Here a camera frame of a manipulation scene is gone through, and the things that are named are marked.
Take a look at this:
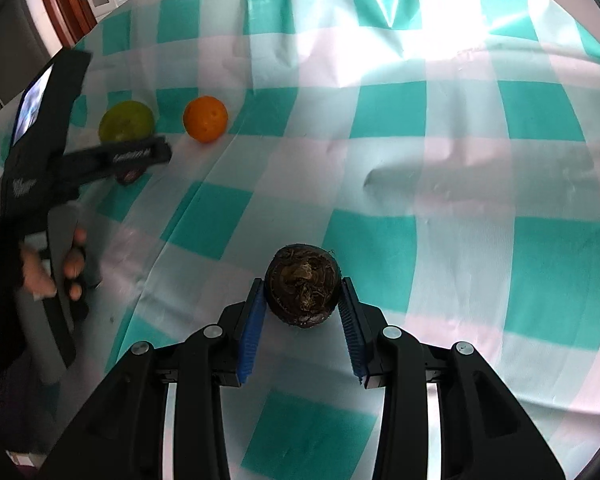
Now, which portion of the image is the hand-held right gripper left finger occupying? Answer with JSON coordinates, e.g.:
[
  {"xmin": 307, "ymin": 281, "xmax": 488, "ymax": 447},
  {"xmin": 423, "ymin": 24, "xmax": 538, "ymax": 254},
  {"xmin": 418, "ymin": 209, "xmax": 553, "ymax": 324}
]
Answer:
[{"xmin": 40, "ymin": 278, "xmax": 267, "ymax": 480}]

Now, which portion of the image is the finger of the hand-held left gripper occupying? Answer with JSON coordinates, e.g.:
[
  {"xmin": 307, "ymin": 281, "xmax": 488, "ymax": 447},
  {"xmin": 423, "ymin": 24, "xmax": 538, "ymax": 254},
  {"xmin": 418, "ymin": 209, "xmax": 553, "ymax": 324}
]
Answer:
[{"xmin": 60, "ymin": 135, "xmax": 174, "ymax": 186}]

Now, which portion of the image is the person's left hand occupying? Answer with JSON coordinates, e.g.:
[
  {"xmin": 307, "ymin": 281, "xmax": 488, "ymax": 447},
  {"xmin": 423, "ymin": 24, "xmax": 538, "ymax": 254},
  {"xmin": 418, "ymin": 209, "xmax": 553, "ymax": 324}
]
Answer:
[{"xmin": 19, "ymin": 228, "xmax": 89, "ymax": 303}]

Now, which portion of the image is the large orange tangerine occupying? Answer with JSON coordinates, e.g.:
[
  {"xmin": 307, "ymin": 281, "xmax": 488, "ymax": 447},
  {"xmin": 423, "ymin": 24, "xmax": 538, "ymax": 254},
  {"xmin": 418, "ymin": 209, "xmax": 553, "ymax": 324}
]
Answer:
[{"xmin": 182, "ymin": 95, "xmax": 230, "ymax": 145}]

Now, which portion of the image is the brown wooden post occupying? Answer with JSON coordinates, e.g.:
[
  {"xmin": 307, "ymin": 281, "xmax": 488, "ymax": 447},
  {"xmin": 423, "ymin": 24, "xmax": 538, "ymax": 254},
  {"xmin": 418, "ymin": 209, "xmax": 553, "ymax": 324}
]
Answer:
[{"xmin": 35, "ymin": 0, "xmax": 99, "ymax": 47}]

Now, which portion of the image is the teal white checkered tablecloth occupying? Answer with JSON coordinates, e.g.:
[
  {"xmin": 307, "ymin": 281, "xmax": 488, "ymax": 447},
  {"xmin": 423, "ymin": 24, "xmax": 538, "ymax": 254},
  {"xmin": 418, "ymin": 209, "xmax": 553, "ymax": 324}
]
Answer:
[{"xmin": 0, "ymin": 0, "xmax": 600, "ymax": 480}]

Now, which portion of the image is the yellow-green pear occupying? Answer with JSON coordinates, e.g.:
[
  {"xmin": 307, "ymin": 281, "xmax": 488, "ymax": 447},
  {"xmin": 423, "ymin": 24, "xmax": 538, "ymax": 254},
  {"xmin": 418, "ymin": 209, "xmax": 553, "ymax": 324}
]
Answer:
[{"xmin": 98, "ymin": 100, "xmax": 156, "ymax": 144}]

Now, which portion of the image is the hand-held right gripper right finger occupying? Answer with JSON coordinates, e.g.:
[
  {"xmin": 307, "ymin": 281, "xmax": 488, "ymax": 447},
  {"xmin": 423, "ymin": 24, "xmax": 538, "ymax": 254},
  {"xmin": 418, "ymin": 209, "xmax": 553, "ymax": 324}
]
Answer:
[{"xmin": 338, "ymin": 277, "xmax": 567, "ymax": 480}]

